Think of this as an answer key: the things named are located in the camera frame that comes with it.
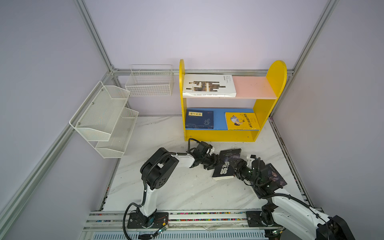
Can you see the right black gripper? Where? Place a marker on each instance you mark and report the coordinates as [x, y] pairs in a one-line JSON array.
[[240, 166]]

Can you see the yellow shelf unit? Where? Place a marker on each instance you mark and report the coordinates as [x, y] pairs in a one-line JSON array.
[[255, 95]]

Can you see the yellow book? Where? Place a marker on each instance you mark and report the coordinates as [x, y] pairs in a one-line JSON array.
[[242, 121]]

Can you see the white wire basket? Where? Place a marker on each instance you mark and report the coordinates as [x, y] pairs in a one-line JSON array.
[[150, 81]]

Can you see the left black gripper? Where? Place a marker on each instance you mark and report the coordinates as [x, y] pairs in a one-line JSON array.
[[214, 161]]

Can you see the white book La Dame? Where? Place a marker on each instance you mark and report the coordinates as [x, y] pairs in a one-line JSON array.
[[209, 86]]

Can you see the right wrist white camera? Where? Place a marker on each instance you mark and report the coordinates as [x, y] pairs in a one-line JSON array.
[[250, 159]]

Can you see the black book white lettering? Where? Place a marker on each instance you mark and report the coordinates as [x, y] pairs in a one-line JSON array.
[[224, 170]]

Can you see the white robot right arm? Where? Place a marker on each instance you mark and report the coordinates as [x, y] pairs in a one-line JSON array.
[[285, 210]]

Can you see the navy book Sunzi yellow label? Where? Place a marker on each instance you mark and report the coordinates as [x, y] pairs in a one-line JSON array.
[[199, 119]]

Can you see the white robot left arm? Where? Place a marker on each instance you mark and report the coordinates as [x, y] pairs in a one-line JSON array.
[[157, 170]]

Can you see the white mesh two-tier rack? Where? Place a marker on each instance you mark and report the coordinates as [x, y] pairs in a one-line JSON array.
[[105, 121]]

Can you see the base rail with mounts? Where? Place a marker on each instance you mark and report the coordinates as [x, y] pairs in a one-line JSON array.
[[195, 225]]

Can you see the dark purple illustrated book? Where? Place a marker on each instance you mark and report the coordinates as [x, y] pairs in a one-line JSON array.
[[275, 176]]

